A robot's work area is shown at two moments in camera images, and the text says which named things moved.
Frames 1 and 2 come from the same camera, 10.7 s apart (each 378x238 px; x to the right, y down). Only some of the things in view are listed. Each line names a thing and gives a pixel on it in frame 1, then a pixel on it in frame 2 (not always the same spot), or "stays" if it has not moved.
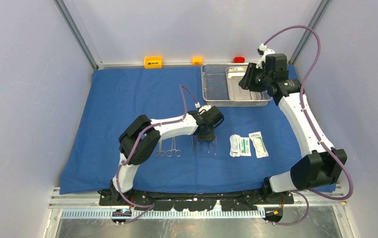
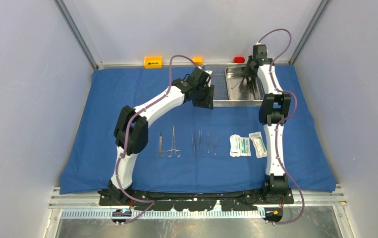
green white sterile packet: (245, 147) stays
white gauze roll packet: (235, 144) stays
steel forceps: (193, 145) stays
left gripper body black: (209, 136) -> (203, 97)
